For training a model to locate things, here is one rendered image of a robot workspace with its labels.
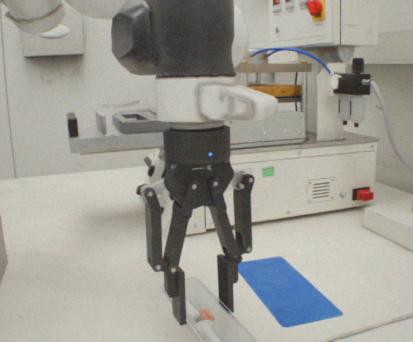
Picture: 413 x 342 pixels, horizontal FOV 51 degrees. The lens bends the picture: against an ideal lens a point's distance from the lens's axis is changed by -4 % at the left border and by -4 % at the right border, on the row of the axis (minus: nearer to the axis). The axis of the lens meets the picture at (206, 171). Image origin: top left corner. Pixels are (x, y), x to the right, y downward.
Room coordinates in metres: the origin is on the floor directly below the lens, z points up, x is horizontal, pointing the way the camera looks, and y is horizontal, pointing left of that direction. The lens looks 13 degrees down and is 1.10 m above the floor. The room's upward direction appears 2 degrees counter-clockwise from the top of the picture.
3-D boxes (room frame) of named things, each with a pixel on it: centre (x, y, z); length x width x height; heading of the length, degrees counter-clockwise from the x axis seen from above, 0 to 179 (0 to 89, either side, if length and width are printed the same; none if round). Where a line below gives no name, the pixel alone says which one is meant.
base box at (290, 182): (1.12, -0.12, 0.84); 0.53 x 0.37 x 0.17; 108
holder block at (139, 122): (1.05, 0.13, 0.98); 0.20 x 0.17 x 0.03; 18
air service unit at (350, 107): (0.96, -0.31, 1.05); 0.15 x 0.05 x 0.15; 18
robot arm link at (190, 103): (0.49, -0.01, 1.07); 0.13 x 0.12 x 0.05; 23
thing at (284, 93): (1.13, -0.12, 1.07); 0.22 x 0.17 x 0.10; 18
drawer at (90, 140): (1.04, 0.17, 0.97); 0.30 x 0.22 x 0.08; 108
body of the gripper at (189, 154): (0.50, 0.01, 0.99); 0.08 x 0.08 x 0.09
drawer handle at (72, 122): (1.00, 0.30, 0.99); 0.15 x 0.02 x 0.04; 18
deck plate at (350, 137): (1.14, -0.15, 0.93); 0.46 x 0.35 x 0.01; 108
